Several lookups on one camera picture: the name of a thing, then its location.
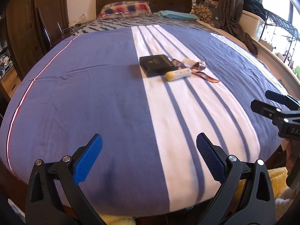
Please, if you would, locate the person's right hand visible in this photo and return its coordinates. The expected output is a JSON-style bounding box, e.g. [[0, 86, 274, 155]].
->
[[284, 139, 297, 175]]

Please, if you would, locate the brown ribbon wrapper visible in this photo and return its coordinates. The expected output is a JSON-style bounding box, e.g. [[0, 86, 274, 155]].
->
[[171, 58, 220, 83]]

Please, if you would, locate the white storage box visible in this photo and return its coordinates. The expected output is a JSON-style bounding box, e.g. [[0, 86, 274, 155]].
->
[[239, 10, 265, 41]]

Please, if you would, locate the black metal rack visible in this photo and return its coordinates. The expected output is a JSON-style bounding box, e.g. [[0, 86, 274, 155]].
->
[[259, 9, 299, 66]]

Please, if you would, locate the white yellow tube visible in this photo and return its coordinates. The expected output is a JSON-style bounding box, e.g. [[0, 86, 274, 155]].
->
[[165, 68, 192, 81]]

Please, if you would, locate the blue white striped bedspread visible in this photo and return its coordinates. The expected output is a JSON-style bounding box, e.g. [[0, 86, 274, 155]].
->
[[1, 25, 287, 217]]

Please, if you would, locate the black flat box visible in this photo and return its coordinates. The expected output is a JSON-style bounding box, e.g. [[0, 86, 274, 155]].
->
[[139, 54, 179, 78]]

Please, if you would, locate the brown patterned cushion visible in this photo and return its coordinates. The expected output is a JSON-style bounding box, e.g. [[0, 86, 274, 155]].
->
[[191, 0, 221, 29]]

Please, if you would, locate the brown curtain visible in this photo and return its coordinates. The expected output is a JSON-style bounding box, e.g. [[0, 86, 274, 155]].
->
[[196, 0, 258, 56]]

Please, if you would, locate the teal pillow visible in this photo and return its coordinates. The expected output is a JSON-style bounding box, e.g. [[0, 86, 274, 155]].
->
[[154, 10, 199, 21]]

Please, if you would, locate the black white patterned sheet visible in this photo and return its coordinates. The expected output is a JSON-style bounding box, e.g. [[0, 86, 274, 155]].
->
[[71, 15, 214, 36]]

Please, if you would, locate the dark wooden wardrobe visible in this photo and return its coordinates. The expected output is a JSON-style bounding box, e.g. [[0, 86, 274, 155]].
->
[[0, 0, 70, 99]]

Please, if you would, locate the red blue plaid pillow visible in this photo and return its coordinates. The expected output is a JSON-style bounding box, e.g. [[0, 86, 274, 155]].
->
[[97, 1, 152, 20]]

